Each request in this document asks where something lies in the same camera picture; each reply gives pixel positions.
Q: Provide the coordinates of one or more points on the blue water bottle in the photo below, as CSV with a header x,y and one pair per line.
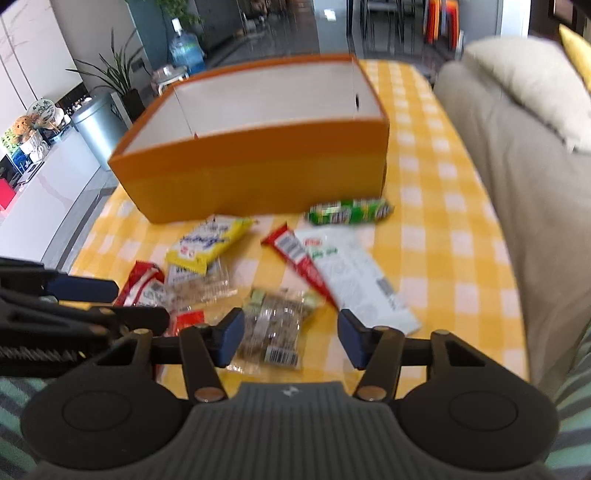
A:
x,y
187,50

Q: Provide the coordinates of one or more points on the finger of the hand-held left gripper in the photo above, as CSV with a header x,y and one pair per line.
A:
x,y
83,290
134,319

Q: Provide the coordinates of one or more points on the black dining chair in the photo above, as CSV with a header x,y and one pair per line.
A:
x,y
383,14

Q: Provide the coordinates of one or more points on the decorative plate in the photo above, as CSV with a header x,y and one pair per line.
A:
x,y
42,110

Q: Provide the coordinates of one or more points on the green striped cloth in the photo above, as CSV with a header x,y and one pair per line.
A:
x,y
18,415

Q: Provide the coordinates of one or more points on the green sausage snack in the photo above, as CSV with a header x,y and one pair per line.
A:
x,y
346,212

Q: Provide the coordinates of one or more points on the small red snack packet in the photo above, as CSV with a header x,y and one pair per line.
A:
x,y
187,319

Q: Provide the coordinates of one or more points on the orange cardboard box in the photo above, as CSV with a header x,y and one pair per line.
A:
x,y
254,170

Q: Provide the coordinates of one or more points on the yellow snack packet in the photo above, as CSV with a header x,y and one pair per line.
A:
x,y
207,244

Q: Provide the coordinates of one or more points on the grey trash can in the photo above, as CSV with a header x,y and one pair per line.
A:
x,y
99,129

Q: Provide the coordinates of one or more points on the white cabinet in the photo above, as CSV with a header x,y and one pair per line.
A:
x,y
55,184

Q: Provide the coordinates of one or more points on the red box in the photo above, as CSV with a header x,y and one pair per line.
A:
x,y
7,194

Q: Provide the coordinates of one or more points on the yellow pillow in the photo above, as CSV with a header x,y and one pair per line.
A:
x,y
577,50

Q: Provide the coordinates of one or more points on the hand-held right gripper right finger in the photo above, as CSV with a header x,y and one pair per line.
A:
x,y
351,339

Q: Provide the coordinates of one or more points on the cream cushion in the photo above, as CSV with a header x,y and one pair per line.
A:
x,y
521,78

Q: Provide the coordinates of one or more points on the clear cracker snack packet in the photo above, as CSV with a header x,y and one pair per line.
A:
x,y
203,286

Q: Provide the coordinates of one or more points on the beige sofa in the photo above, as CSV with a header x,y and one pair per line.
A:
x,y
531,207

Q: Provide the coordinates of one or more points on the orange stacked stools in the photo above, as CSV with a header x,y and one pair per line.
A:
x,y
441,21

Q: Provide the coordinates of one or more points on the brown stuffed toy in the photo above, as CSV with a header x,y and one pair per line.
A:
x,y
23,125

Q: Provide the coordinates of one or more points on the clear nut snack packet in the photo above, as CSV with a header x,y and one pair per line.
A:
x,y
272,327

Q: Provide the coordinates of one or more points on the green potted plant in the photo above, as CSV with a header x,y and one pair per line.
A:
x,y
120,74

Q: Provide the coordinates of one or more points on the white stool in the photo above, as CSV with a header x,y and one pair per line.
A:
x,y
168,76

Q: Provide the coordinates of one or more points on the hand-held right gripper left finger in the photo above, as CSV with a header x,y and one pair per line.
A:
x,y
233,334

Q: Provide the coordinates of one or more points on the red and white snack packet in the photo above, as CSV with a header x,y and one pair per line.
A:
x,y
138,281

